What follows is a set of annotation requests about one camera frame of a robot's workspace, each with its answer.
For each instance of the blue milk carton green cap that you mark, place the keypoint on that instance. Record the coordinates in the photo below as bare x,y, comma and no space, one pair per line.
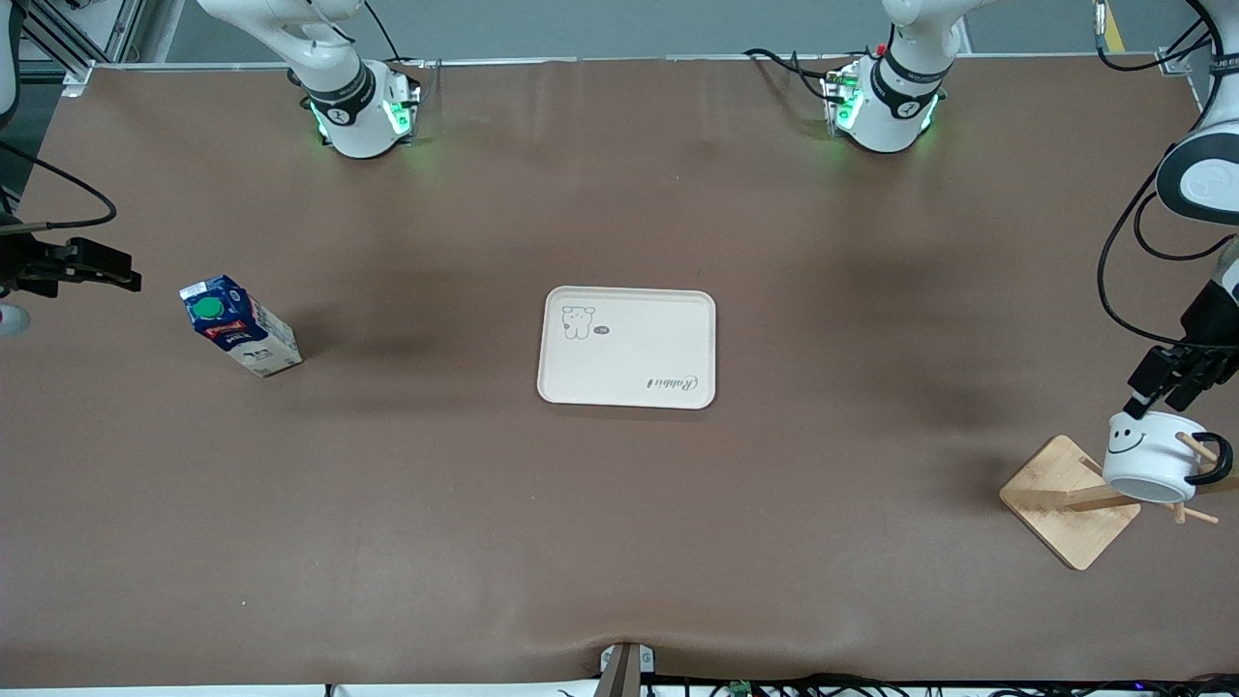
237,334

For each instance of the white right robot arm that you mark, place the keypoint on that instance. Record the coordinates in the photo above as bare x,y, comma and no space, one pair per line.
353,126

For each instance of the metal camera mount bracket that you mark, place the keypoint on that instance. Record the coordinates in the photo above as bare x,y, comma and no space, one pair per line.
624,673

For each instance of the brown table mat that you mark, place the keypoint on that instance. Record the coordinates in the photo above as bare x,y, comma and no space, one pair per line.
619,532

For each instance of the beige tray with bear print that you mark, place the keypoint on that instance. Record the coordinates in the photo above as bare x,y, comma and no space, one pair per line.
629,348

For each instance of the wooden mug tree stand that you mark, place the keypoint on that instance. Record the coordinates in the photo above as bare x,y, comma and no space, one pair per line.
1065,528

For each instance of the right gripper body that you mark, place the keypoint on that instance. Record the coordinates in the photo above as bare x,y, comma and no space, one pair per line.
19,262

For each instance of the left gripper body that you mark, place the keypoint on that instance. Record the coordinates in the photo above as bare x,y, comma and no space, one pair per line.
1206,330

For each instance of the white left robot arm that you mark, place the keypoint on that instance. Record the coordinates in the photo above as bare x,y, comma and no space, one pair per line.
886,116

